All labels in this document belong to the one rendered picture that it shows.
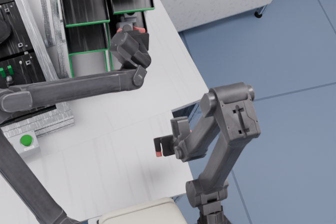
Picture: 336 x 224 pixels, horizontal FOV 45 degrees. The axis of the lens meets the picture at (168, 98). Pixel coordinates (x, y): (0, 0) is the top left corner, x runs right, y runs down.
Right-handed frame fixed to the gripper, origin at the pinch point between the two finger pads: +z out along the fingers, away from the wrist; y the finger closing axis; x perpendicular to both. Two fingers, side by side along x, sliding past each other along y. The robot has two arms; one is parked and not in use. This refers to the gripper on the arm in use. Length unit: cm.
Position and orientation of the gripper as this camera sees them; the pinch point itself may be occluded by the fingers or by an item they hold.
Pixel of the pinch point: (126, 30)
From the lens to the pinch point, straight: 136.5
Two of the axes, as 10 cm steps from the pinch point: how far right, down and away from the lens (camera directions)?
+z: -3.1, -6.0, 7.4
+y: -9.5, 1.4, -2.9
